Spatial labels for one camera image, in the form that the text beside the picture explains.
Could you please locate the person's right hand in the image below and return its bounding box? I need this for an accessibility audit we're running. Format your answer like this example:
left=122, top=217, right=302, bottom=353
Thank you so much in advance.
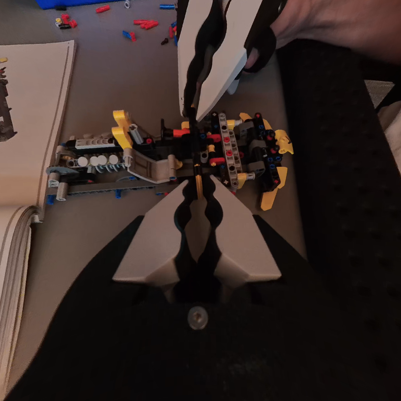
left=271, top=0, right=332, bottom=50

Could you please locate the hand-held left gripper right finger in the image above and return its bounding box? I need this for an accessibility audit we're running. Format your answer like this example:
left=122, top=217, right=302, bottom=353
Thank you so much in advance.
left=198, top=175, right=282, bottom=303

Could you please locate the pile of red blue pins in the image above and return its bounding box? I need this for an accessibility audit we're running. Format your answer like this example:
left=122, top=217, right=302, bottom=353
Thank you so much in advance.
left=55, top=0, right=179, bottom=46

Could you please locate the partly built lego car chassis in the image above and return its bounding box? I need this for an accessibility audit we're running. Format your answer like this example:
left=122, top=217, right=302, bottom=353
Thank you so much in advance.
left=46, top=110, right=294, bottom=211

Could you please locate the open instruction booklet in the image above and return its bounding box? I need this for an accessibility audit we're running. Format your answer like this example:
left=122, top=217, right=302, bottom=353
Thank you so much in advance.
left=0, top=40, right=77, bottom=376

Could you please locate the blue plastic bin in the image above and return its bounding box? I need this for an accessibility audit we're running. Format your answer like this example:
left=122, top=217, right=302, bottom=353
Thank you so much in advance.
left=35, top=0, right=126, bottom=10

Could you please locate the person's right forearm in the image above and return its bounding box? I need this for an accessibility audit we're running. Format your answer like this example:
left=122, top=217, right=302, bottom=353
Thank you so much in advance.
left=329, top=0, right=401, bottom=65

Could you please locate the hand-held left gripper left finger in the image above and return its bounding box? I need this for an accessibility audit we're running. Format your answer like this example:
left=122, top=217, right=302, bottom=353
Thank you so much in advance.
left=112, top=179, right=199, bottom=303

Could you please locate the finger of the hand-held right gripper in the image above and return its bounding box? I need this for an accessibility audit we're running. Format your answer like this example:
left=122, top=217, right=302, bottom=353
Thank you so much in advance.
left=194, top=0, right=264, bottom=122
left=177, top=0, right=220, bottom=119

